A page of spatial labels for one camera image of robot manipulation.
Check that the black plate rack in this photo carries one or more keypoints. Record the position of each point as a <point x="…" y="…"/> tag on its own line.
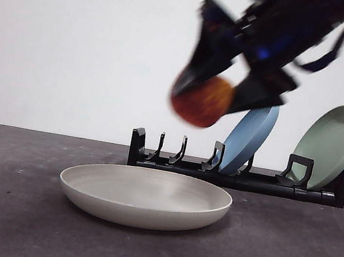
<point x="184" y="170"/>

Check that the blue plate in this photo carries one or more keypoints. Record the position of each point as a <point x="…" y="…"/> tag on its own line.
<point x="245" y="144"/>

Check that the green plate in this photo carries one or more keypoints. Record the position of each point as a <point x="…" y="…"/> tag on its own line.
<point x="324" y="147"/>

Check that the red yellow apple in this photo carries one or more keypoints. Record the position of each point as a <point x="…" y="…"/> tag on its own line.
<point x="200" y="105"/>

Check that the cream yellow plate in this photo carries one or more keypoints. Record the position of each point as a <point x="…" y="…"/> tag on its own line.
<point x="143" y="203"/>

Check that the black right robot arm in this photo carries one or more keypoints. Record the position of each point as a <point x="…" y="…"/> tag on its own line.
<point x="292" y="23"/>

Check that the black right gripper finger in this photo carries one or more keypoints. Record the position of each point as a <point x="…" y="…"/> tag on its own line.
<point x="204" y="64"/>
<point x="258" y="93"/>

